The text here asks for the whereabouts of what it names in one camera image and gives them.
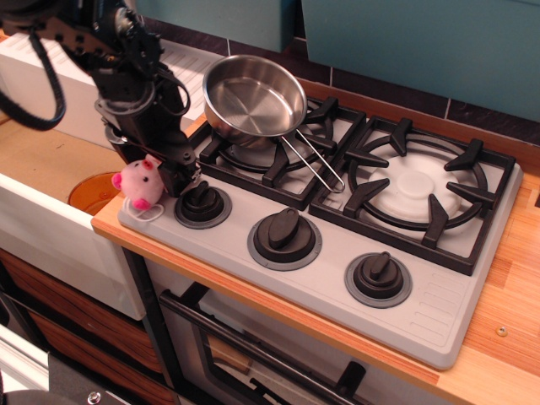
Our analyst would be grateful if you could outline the black braided cable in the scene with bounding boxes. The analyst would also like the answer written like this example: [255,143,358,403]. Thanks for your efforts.
[0,29,68,132]

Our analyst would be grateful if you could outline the oven door with black handle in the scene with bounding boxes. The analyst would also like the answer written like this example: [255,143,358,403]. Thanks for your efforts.
[159,283,444,404]

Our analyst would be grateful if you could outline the black left stove knob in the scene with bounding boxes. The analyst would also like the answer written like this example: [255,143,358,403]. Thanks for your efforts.
[175,181,232,230]

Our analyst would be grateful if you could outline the white toy sink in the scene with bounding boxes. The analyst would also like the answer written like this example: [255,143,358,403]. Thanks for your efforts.
[1,34,221,321]

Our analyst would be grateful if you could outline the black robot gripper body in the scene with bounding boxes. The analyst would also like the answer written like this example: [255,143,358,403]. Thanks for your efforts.
[95,79,195,169]

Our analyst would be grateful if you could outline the black right burner grate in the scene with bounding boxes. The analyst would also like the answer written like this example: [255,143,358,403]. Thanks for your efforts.
[309,117,522,276]

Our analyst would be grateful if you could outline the orange plastic bowl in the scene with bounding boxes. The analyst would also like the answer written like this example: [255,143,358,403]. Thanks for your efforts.
[67,172,119,215]

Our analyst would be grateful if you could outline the black middle stove knob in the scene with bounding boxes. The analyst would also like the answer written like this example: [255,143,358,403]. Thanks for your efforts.
[247,208,322,272]

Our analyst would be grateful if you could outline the wooden drawer fronts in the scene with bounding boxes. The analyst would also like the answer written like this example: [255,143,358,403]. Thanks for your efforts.
[1,251,178,404]

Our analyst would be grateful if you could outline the grey toy stove top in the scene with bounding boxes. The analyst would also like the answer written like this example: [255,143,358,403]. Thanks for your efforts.
[116,94,525,371]

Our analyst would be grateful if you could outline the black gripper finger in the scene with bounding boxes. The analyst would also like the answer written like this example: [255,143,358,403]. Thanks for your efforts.
[159,162,201,197]

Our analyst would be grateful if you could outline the pink stuffed pig toy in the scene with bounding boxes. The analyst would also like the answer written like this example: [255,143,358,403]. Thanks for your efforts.
[111,154,165,222]

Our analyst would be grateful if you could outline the black right stove knob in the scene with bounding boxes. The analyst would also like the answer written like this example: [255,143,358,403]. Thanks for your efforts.
[344,251,413,309]

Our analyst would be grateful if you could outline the black burner grate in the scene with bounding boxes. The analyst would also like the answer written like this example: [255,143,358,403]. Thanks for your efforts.
[190,97,366,210]
[309,117,522,276]

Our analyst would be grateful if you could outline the black stove knob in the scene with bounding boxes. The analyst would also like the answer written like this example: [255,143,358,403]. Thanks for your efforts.
[344,251,413,309]
[247,208,322,272]
[175,181,232,230]

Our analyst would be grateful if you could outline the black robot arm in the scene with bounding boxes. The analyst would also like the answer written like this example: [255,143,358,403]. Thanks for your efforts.
[1,1,200,197]

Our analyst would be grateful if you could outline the stainless steel pan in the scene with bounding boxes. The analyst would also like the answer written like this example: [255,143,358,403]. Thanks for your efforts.
[202,55,345,193]

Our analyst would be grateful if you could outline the black left burner grate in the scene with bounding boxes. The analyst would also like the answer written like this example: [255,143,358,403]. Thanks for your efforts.
[190,97,366,210]

